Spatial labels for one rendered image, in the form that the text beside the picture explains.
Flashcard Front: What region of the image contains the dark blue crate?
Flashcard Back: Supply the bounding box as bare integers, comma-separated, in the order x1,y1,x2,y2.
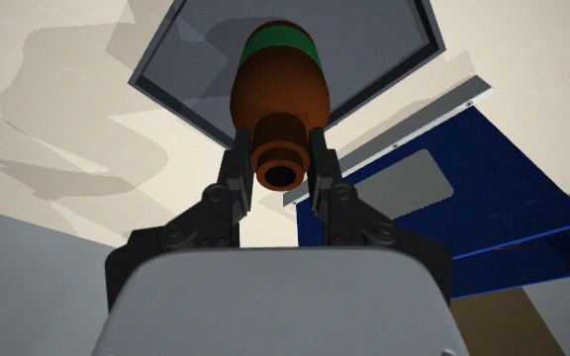
342,105,570,299

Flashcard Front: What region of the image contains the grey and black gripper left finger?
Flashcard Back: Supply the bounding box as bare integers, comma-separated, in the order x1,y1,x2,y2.
105,128,254,313

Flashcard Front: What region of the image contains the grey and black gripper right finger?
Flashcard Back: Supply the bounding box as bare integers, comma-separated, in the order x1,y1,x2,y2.
307,128,453,310

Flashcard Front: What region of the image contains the brown glass bottle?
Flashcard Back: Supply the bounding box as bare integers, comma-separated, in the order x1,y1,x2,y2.
230,20,331,192

